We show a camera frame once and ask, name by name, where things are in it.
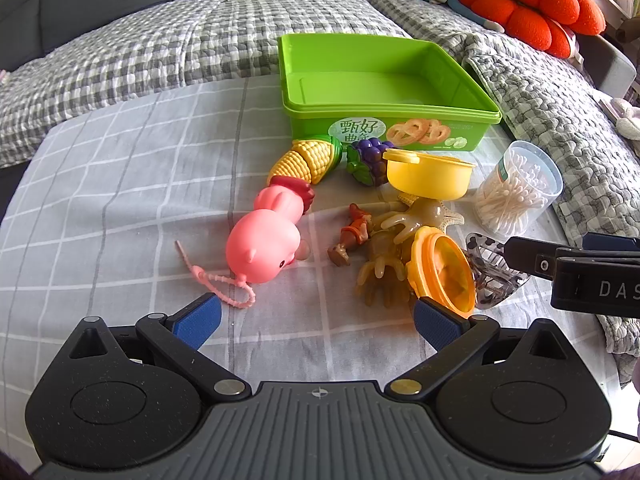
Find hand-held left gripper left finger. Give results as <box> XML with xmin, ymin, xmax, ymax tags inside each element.
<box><xmin>67</xmin><ymin>294</ymin><xmax>253</xmax><ymax>403</ymax></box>

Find orange plastic lid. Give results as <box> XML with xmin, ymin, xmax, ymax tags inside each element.
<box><xmin>406</xmin><ymin>226</ymin><xmax>477</xmax><ymax>317</ymax></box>

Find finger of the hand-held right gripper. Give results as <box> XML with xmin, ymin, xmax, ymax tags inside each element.
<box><xmin>582</xmin><ymin>232</ymin><xmax>640</xmax><ymax>252</ymax></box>
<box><xmin>502</xmin><ymin>236</ymin><xmax>588</xmax><ymax>282</ymax></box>

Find translucent brown rubber hand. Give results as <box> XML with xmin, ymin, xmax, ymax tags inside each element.
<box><xmin>372</xmin><ymin>209</ymin><xmax>427</xmax><ymax>247</ymax></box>
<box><xmin>356</xmin><ymin>232</ymin><xmax>413</xmax><ymax>309</ymax></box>

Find pink pig toy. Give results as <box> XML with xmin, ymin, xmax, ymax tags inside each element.
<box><xmin>225</xmin><ymin>176</ymin><xmax>313</xmax><ymax>283</ymax></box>

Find pink fuzzy cord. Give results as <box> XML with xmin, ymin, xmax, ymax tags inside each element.
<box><xmin>175</xmin><ymin>240</ymin><xmax>256</xmax><ymax>311</ymax></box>

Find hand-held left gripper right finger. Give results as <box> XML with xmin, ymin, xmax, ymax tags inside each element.
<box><xmin>384</xmin><ymin>297</ymin><xmax>577</xmax><ymax>402</ymax></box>

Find puffy grey checked blanket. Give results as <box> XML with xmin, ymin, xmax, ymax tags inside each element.
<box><xmin>462</xmin><ymin>32</ymin><xmax>640</xmax><ymax>386</ymax></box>

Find translucent beige toy starfish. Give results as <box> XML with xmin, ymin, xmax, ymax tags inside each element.
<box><xmin>385</xmin><ymin>192</ymin><xmax>466</xmax><ymax>235</ymax></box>

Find spotted clear hair claw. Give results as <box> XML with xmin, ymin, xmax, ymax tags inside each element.
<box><xmin>465</xmin><ymin>232</ymin><xmax>531</xmax><ymax>310</ymax></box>

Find clear cotton swab container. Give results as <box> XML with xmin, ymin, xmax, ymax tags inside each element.
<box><xmin>472</xmin><ymin>140</ymin><xmax>564</xmax><ymax>241</ymax></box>

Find purple toy grapes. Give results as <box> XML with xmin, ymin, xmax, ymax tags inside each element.
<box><xmin>345</xmin><ymin>137</ymin><xmax>398</xmax><ymax>187</ymax></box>

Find green plastic box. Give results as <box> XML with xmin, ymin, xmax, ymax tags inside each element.
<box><xmin>277</xmin><ymin>33</ymin><xmax>502</xmax><ymax>153</ymax></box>

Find white pink soft toy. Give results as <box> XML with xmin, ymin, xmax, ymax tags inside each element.
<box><xmin>599</xmin><ymin>97</ymin><xmax>640</xmax><ymax>141</ymax></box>

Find yellow toy pot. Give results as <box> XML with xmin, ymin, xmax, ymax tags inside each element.
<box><xmin>382</xmin><ymin>148</ymin><xmax>477</xmax><ymax>201</ymax></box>

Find small red brown figurine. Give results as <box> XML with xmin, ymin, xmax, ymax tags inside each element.
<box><xmin>327</xmin><ymin>203</ymin><xmax>373</xmax><ymax>267</ymax></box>

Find toy corn cob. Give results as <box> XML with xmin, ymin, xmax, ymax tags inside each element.
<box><xmin>267</xmin><ymin>137</ymin><xmax>344</xmax><ymax>186</ymax></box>

